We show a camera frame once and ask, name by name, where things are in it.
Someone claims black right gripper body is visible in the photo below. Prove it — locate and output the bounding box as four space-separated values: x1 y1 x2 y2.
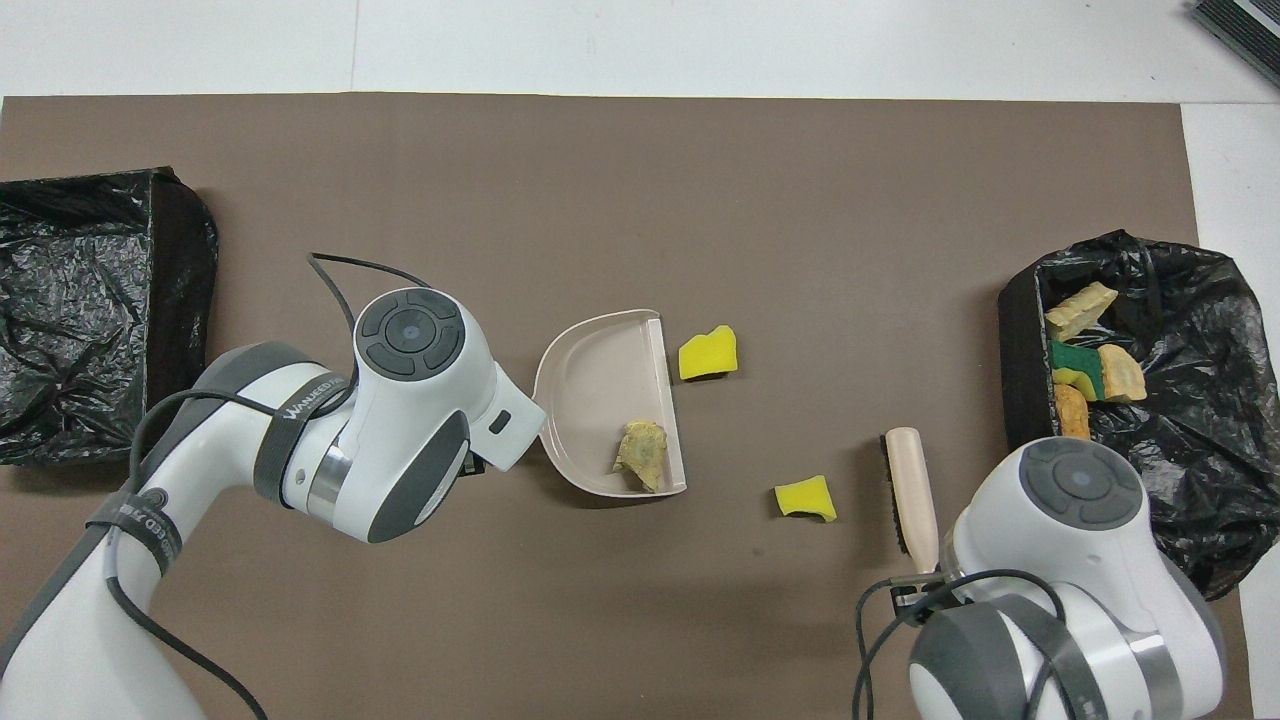
889 572 963 614

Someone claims beige hand brush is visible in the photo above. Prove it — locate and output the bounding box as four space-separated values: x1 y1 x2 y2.
879 427 944 578

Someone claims small yellow sponge piece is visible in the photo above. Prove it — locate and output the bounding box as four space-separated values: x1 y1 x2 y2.
775 475 839 525

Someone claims beige plastic dustpan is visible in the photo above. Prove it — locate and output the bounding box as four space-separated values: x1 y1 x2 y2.
533 309 689 497

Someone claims pale foam chunk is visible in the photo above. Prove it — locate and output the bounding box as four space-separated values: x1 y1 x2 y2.
612 420 670 494

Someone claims large yellow sponge piece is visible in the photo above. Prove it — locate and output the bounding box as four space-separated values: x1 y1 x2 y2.
678 325 739 382

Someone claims yellow sponge with green back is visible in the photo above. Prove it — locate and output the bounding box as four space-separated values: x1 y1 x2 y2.
1048 340 1103 402

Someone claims pale tan stone-like chunk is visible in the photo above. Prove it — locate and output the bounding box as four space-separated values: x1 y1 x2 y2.
1098 344 1149 404

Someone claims orange striped croissant piece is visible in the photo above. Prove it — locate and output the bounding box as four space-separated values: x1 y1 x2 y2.
1045 281 1120 343

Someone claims black bag lined trash bin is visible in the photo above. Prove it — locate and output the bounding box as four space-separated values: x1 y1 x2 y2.
998 229 1280 613

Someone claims black bag lined empty bin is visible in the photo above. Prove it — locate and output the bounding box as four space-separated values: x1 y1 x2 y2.
0 166 219 467

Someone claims large brown table mat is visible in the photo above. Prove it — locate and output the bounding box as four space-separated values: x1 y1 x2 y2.
0 93 1256 720

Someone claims grey ribbed device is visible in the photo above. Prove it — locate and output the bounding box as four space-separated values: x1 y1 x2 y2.
1190 0 1280 89

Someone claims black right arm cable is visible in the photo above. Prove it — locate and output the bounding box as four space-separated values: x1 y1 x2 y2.
852 568 1076 720

